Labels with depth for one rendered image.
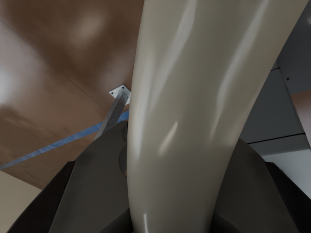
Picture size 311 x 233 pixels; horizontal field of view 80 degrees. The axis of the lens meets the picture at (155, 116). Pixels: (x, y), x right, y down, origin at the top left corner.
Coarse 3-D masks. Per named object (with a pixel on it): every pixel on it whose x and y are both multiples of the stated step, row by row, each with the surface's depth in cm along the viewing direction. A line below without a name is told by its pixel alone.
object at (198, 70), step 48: (144, 0) 4; (192, 0) 3; (240, 0) 3; (288, 0) 3; (144, 48) 4; (192, 48) 3; (240, 48) 3; (144, 96) 4; (192, 96) 3; (240, 96) 3; (144, 144) 4; (192, 144) 4; (144, 192) 5; (192, 192) 4
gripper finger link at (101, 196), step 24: (96, 144) 10; (120, 144) 10; (96, 168) 8; (120, 168) 8; (72, 192) 7; (96, 192) 7; (120, 192) 7; (72, 216) 6; (96, 216) 6; (120, 216) 6
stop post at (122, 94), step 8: (120, 88) 170; (120, 96) 168; (128, 96) 175; (112, 104) 166; (120, 104) 164; (112, 112) 155; (120, 112) 162; (104, 120) 154; (112, 120) 152; (104, 128) 144; (96, 136) 143
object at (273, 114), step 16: (272, 80) 80; (272, 96) 75; (288, 96) 70; (256, 112) 74; (272, 112) 70; (288, 112) 66; (256, 128) 70; (272, 128) 66; (288, 128) 62; (256, 144) 66; (272, 144) 62; (288, 144) 59; (304, 144) 56; (272, 160) 62; (288, 160) 61; (304, 160) 59; (288, 176) 67; (304, 176) 65; (304, 192) 73
